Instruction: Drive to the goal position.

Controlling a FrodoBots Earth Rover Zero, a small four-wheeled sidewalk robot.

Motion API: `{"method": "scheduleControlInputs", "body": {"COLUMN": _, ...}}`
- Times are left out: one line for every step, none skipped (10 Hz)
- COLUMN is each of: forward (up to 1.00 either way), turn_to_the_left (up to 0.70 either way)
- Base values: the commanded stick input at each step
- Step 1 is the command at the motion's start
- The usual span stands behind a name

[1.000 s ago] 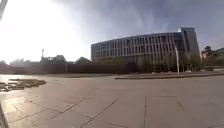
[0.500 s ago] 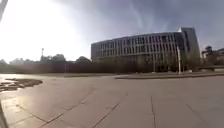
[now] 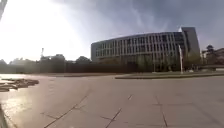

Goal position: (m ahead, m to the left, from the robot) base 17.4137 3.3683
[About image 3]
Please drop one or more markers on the long raised planting bed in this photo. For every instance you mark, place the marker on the long raised planting bed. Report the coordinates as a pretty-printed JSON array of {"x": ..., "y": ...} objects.
[{"x": 83, "y": 74}]

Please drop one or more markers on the large curved glass building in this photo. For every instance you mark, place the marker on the large curved glass building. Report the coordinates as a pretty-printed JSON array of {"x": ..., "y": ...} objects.
[{"x": 146, "y": 45}]

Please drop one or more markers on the grey stone paved plaza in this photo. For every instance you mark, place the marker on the grey stone paved plaza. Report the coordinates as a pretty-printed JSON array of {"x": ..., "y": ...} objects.
[{"x": 133, "y": 100}]

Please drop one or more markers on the row of trees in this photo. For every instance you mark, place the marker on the row of trees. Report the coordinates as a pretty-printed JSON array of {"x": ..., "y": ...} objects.
[{"x": 66, "y": 65}]

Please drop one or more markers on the raised grass bed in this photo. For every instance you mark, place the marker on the raised grass bed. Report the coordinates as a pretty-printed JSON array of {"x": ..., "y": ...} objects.
[{"x": 166, "y": 75}]

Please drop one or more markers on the white pole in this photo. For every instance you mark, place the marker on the white pole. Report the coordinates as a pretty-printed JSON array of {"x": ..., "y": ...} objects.
[{"x": 181, "y": 60}]

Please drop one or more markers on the tall thin mast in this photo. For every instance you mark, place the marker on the tall thin mast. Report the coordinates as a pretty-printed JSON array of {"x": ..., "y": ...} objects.
[{"x": 42, "y": 52}]

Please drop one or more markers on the low stone steps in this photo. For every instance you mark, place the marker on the low stone steps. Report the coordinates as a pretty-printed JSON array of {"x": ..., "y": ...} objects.
[{"x": 16, "y": 83}]

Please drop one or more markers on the building with roof tower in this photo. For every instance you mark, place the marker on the building with roof tower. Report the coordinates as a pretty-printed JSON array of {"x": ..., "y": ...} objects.
[{"x": 213, "y": 55}]

